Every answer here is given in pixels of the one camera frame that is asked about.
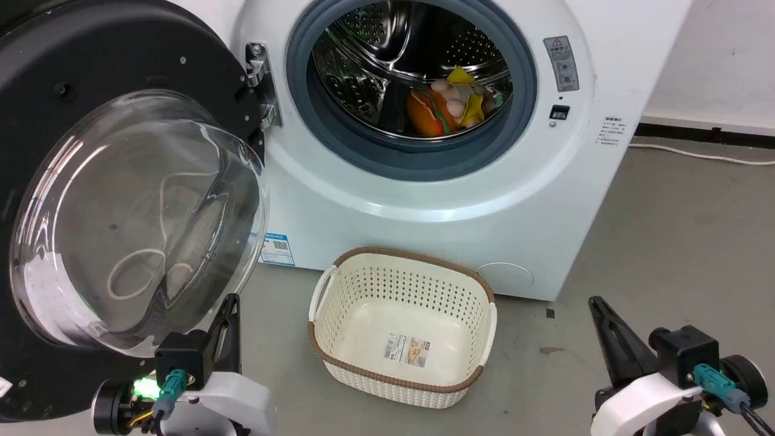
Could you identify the grey warning sticker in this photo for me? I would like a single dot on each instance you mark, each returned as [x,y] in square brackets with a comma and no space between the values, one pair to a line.
[561,63]

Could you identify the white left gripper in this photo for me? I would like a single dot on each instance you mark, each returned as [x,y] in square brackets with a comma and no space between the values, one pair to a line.
[233,402]

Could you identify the round filter cover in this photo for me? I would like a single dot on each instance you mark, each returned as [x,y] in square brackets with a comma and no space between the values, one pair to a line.
[505,280]

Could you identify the black baseboard strip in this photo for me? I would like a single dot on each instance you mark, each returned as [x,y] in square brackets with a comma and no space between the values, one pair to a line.
[708,134]

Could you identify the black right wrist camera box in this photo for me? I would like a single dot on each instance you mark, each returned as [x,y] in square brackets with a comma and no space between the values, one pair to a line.
[687,354]

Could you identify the cream plastic laundry basket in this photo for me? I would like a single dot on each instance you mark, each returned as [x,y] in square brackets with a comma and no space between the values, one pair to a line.
[402,327]

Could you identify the white front-load washing machine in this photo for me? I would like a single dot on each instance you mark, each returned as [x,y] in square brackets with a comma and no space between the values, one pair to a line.
[436,224]

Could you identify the doll with yellow clothes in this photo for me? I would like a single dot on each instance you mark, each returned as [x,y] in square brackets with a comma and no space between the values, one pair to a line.
[469,97]

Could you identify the metal door hinge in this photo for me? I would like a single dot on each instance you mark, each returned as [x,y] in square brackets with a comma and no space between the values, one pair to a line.
[261,85]

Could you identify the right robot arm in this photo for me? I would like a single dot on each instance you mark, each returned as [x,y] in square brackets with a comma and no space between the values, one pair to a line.
[745,381]

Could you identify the stainless steel drum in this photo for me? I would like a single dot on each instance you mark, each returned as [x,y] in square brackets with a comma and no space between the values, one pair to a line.
[387,54]

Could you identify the printed text label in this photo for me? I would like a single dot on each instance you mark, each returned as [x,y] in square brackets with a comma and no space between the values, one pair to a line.
[610,132]

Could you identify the blue and white QR sticker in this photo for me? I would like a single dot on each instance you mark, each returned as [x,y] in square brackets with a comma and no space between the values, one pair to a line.
[277,248]

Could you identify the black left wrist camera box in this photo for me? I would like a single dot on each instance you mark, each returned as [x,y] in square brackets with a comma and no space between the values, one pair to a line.
[181,357]

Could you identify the basket product label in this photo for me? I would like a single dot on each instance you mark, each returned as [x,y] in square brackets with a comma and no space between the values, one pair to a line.
[407,349]

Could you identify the orange hot dog plush toy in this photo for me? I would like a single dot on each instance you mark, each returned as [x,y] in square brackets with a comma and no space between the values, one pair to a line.
[427,114]

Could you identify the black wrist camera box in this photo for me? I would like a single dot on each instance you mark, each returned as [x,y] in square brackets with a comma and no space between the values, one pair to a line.
[687,354]
[181,357]

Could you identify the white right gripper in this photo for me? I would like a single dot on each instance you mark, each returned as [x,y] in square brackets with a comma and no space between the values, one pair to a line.
[645,406]

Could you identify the black washer door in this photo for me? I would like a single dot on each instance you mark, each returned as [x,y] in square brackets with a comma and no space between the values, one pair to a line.
[91,72]

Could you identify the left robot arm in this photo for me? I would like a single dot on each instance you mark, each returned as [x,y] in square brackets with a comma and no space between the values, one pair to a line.
[112,407]

